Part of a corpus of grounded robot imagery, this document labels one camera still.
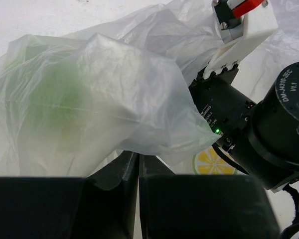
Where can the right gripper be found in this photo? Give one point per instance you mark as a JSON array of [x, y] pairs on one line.
[[226, 110]]

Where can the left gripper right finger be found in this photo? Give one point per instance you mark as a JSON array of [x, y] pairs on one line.
[[184, 206]]

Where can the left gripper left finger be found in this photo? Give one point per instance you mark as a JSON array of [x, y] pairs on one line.
[[101, 206]]

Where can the translucent plastic bag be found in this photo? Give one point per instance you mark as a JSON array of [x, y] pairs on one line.
[[137, 69]]

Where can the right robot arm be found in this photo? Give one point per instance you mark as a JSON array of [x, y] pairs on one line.
[[259, 139]]

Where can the green fake fruit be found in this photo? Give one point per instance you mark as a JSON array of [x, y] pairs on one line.
[[53, 98]]

